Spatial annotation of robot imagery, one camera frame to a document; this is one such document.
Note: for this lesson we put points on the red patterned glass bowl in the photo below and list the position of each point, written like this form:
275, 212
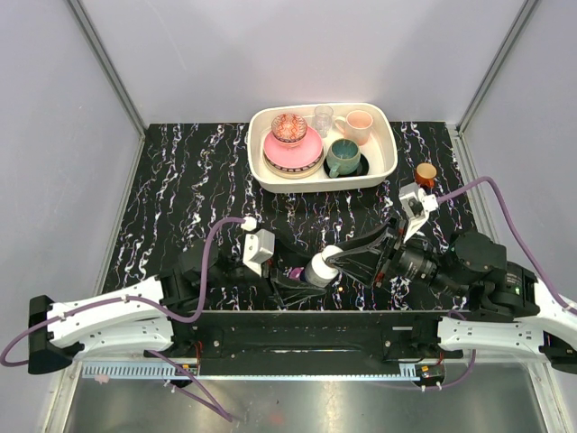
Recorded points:
289, 128

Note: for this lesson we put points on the black saucer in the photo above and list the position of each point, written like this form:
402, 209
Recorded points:
361, 170

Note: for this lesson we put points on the aluminium frame rail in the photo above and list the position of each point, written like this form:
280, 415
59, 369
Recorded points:
96, 45

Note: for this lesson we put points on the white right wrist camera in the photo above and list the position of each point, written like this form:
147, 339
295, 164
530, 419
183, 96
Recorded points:
417, 205

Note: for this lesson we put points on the pink weekly pill organizer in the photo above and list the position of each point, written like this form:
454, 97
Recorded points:
295, 273

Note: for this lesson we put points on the white slotted cable duct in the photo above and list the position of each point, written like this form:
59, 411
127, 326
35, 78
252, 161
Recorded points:
103, 371

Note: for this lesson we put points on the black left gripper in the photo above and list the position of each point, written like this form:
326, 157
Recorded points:
288, 291

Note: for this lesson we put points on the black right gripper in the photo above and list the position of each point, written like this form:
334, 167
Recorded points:
363, 263

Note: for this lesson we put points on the orange jar wooden lid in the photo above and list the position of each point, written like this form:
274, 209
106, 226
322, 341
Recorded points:
425, 175

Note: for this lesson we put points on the pink ceramic mug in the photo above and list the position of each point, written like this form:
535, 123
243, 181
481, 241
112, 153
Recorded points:
355, 126

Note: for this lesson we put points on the clear drinking glass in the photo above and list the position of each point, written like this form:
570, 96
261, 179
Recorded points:
323, 120

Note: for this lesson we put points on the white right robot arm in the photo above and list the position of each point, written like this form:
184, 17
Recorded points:
507, 307

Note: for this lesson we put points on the pink plate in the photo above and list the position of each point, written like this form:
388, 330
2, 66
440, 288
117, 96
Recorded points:
310, 148

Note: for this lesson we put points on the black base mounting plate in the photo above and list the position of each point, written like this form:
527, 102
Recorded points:
384, 335

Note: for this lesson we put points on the white pill bottle blue label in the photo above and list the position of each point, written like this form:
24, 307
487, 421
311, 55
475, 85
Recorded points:
318, 273

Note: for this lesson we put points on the teal ceramic mug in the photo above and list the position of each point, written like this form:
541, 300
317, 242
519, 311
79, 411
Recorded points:
343, 157

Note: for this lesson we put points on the beige striped plate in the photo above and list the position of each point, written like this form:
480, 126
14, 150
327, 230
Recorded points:
294, 173

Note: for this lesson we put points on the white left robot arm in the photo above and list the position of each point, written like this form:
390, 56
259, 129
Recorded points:
160, 312

